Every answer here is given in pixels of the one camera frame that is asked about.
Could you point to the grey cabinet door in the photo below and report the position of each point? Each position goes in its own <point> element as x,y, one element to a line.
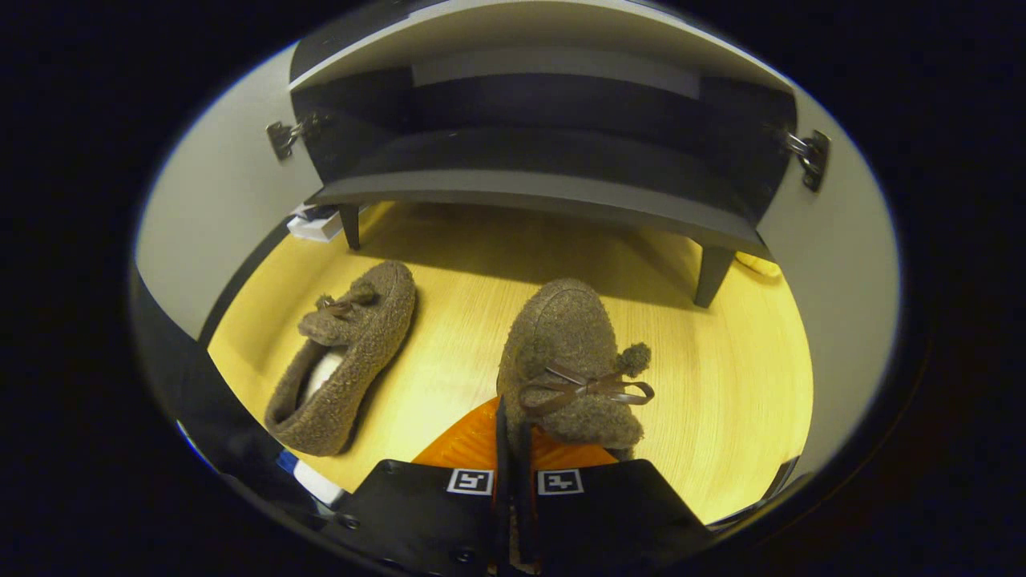
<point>216,208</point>
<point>842,320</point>

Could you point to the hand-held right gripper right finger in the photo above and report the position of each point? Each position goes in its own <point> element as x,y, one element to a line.
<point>617,521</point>

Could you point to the brown fuzzy shoe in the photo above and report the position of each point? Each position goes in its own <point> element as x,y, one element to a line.
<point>361,353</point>
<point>565,344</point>

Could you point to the grey shoe cabinet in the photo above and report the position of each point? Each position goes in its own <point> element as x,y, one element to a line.
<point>545,152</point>

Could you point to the white flat box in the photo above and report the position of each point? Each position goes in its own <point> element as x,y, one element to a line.
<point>321,224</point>

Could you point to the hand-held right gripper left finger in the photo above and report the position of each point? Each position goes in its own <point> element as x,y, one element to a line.
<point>417,513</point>

